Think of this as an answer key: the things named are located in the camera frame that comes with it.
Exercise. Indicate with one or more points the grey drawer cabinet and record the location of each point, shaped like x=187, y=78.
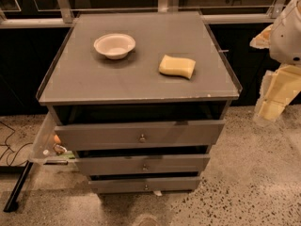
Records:
x=84, y=87

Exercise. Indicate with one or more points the clear plastic side bin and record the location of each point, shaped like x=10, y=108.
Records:
x=44, y=150

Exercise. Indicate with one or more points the grey top drawer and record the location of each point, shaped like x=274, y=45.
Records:
x=86, y=137

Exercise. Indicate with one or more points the grey drawer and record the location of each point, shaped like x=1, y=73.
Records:
x=145, y=185
x=122, y=165
x=86, y=137

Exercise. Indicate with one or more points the orange fruit in bin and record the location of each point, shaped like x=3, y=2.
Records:
x=57, y=139

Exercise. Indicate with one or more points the black metal floor bar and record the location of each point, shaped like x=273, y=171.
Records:
x=12, y=204

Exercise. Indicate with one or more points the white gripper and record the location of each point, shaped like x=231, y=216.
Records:
x=287, y=37

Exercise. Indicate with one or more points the metal railing frame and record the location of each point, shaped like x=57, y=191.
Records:
x=58, y=13

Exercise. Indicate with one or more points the yellow sponge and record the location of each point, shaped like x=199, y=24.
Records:
x=177, y=66

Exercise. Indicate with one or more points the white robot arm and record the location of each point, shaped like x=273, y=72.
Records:
x=283, y=40

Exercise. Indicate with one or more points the white paper bowl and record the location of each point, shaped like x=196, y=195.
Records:
x=114, y=46

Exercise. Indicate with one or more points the grey bottom drawer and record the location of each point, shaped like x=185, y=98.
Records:
x=145, y=185

